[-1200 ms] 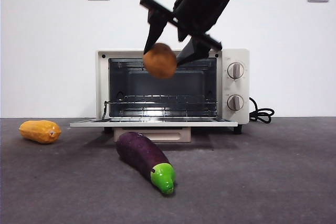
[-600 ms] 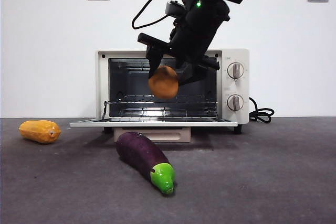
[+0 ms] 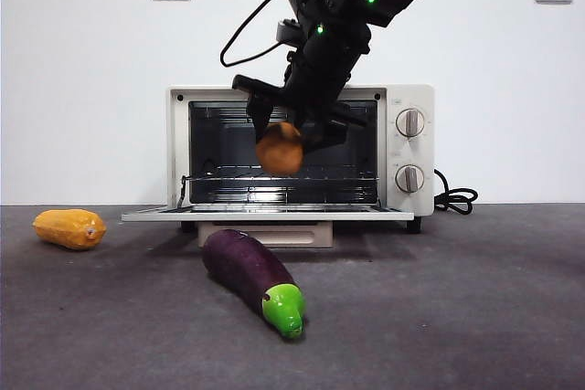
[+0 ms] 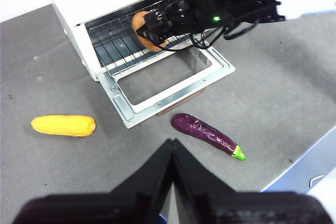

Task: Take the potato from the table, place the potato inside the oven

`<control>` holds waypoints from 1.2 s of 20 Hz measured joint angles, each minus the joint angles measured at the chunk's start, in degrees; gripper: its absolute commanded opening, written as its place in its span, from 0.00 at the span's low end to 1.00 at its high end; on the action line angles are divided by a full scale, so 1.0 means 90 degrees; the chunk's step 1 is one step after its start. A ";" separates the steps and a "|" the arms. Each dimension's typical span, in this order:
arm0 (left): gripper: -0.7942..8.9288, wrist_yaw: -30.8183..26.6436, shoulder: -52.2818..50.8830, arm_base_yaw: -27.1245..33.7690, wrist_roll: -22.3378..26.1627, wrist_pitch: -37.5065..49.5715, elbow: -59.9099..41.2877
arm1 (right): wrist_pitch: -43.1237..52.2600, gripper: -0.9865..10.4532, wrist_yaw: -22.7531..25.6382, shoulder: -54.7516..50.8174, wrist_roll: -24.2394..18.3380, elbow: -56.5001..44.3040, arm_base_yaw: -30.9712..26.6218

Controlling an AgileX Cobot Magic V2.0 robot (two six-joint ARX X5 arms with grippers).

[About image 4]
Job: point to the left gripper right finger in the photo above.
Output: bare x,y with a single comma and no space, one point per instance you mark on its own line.
223,208

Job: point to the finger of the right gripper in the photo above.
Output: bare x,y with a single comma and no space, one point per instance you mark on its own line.
142,32

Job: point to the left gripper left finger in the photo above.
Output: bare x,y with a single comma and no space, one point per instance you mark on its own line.
126,205

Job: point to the brown potato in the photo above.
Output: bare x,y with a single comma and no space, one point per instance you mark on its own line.
137,22

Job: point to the white glass oven door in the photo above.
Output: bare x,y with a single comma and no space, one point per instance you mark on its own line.
118,103

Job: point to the white toaster oven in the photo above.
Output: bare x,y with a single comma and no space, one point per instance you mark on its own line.
73,37

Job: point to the purple eggplant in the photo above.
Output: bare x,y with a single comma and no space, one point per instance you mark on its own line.
204,132

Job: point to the yellow corn cob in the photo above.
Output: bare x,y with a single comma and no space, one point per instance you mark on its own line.
63,125

